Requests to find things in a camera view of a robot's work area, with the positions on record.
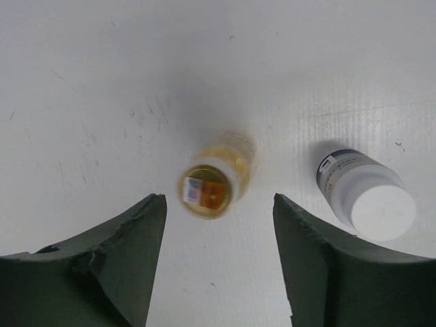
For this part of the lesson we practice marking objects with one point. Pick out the white capped dark pill bottle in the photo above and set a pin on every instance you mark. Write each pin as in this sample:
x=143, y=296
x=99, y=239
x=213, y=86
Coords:
x=364, y=194

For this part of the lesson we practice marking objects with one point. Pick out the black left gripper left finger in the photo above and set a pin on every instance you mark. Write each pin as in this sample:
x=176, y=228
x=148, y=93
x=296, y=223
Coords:
x=101, y=277

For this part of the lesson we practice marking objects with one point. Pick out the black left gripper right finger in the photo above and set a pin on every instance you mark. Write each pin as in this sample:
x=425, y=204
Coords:
x=333, y=278

